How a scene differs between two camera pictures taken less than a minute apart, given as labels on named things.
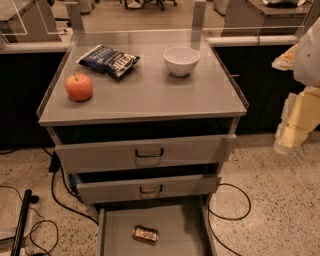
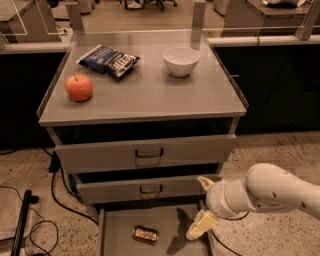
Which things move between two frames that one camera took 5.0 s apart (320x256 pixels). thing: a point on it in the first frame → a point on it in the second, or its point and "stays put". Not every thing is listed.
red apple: (79, 87) stays put
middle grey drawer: (146, 189) stays put
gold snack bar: (145, 234) stays put
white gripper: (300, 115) → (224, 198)
